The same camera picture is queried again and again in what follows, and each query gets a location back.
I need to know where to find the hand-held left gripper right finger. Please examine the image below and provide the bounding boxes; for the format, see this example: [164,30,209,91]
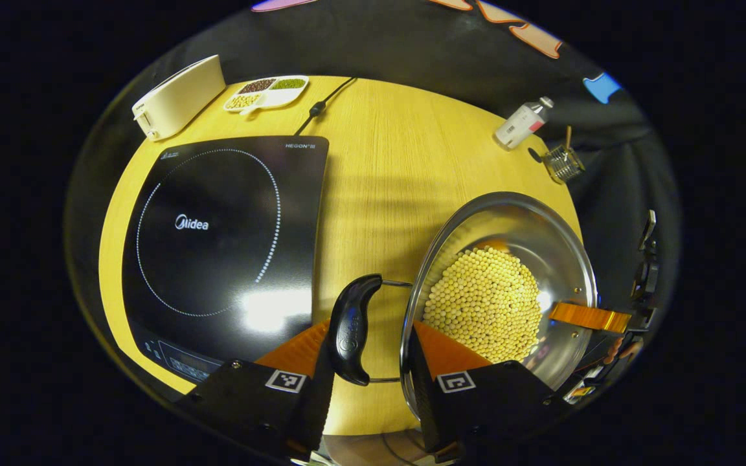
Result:
[407,322,561,457]

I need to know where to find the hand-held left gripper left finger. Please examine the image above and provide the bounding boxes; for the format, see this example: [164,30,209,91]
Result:
[175,317,336,461]

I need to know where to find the pile of yellow soybeans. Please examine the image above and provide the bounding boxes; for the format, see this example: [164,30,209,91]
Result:
[422,245,542,364]

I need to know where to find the steel pot with black handles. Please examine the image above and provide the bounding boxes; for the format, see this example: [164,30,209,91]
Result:
[326,192,600,425]

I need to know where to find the black induction cooktop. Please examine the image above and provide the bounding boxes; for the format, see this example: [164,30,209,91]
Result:
[120,135,330,386]

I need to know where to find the glass holder with wooden stick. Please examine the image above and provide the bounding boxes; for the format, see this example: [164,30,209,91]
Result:
[543,126,586,185]

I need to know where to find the clear plastic bottle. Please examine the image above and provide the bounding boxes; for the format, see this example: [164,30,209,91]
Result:
[494,96,555,151]

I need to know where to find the white divided plate of beans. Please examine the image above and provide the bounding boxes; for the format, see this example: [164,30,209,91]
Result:
[223,75,310,117]

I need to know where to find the white toaster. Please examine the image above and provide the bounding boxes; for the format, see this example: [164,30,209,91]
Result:
[131,54,227,142]

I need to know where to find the black power cable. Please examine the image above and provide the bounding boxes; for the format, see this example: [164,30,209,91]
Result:
[292,76,359,137]

